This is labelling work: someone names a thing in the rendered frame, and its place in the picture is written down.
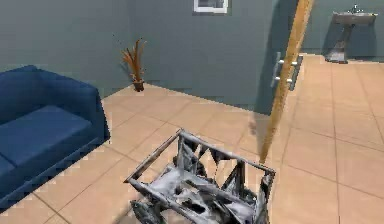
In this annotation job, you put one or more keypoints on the orange house plant in pot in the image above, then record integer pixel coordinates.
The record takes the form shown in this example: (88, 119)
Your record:
(135, 65)

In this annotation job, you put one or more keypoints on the blue sofa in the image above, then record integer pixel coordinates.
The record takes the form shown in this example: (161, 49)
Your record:
(43, 133)

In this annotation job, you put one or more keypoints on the grey pedestal sink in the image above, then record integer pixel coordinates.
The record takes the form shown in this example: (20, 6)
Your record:
(346, 30)

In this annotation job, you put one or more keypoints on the wooden room door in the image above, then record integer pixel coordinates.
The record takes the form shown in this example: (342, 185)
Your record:
(286, 80)

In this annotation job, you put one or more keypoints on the grey metal frame cart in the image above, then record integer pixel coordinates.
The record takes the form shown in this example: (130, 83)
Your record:
(203, 186)

